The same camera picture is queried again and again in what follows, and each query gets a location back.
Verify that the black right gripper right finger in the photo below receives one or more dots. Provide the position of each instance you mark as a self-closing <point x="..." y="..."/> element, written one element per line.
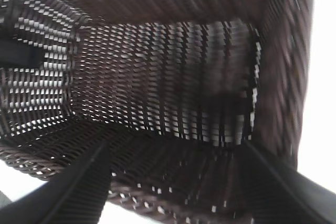
<point x="283" y="195"/>

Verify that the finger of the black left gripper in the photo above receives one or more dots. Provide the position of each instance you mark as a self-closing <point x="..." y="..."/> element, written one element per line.
<point x="18" y="53"/>

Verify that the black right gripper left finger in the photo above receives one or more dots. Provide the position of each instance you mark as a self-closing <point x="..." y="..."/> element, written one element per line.
<point x="65" y="197"/>

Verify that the dark brown woven basket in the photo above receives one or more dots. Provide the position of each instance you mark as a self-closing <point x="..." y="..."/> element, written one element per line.
<point x="162" y="77"/>

